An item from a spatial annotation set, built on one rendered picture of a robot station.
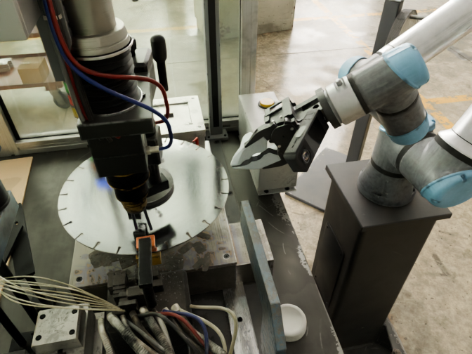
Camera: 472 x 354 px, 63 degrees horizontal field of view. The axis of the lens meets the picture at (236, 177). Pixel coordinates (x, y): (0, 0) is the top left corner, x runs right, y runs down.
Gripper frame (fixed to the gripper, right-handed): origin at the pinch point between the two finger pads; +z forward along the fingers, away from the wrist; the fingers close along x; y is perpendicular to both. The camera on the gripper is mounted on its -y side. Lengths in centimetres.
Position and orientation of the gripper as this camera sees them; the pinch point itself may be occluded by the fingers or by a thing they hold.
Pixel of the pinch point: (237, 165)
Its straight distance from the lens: 73.0
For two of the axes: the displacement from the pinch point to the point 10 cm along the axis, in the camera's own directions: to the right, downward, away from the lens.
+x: -5.6, -6.3, -5.4
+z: -8.3, 4.3, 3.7
